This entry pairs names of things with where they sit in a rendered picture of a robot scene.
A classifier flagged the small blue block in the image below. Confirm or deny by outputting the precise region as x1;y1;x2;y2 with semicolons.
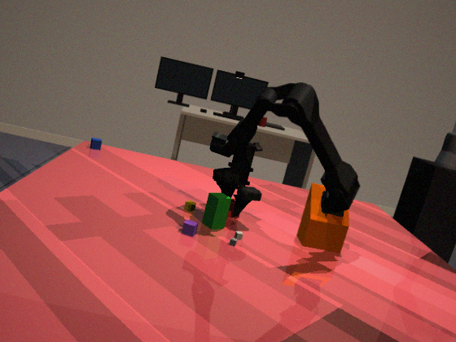
90;138;102;150

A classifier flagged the purple cube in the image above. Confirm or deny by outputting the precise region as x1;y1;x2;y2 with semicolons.
181;220;199;237

